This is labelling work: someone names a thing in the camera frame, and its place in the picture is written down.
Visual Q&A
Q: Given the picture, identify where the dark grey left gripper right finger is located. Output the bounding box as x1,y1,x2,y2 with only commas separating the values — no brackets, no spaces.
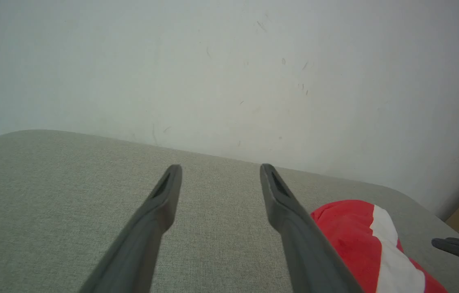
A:
260,163,364,293

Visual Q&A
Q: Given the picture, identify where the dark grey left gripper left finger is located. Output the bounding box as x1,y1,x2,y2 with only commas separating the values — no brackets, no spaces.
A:
79,164,183,293

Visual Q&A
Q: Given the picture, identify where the red and white garment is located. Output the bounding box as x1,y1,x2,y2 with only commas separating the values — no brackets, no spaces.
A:
310,199,449,293

